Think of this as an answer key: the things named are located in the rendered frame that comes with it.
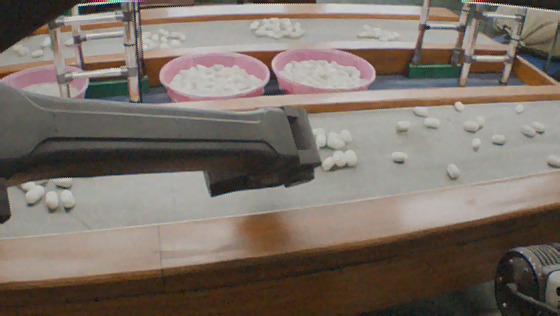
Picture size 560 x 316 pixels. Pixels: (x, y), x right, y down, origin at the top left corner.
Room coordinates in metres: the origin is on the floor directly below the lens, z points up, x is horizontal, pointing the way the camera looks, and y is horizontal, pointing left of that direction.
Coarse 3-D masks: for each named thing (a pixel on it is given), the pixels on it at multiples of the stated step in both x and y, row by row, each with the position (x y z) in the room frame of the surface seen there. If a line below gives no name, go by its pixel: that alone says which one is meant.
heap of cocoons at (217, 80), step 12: (180, 72) 1.07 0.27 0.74; (192, 72) 1.06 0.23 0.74; (204, 72) 1.07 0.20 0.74; (216, 72) 1.08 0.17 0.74; (228, 72) 1.10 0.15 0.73; (240, 72) 1.09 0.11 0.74; (180, 84) 1.00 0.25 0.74; (192, 84) 1.01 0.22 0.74; (204, 84) 1.00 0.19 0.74; (216, 84) 1.00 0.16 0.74; (228, 84) 1.02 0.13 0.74; (240, 84) 1.00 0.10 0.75; (252, 84) 1.01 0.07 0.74
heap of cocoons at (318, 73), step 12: (312, 60) 1.20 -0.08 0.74; (288, 72) 1.10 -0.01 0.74; (300, 72) 1.11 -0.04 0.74; (312, 72) 1.12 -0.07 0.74; (324, 72) 1.11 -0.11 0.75; (336, 72) 1.13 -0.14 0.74; (348, 72) 1.16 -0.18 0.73; (312, 84) 1.05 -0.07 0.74; (324, 84) 1.07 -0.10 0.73; (336, 84) 1.05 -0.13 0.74; (348, 84) 1.06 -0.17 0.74; (360, 84) 1.08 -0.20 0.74
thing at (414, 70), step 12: (468, 12) 1.34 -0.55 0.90; (420, 24) 1.30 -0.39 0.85; (420, 36) 1.30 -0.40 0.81; (420, 48) 1.30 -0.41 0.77; (456, 48) 1.34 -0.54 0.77; (456, 60) 1.34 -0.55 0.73; (408, 72) 1.29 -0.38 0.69; (420, 72) 1.30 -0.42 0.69; (432, 72) 1.32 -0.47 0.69; (444, 72) 1.33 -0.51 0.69; (456, 72) 1.34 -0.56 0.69
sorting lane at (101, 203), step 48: (384, 144) 0.79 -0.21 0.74; (432, 144) 0.80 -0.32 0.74; (528, 144) 0.84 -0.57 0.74; (96, 192) 0.57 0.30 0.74; (144, 192) 0.58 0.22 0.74; (192, 192) 0.59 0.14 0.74; (240, 192) 0.60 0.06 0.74; (288, 192) 0.61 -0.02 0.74; (336, 192) 0.62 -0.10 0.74; (384, 192) 0.63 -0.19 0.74
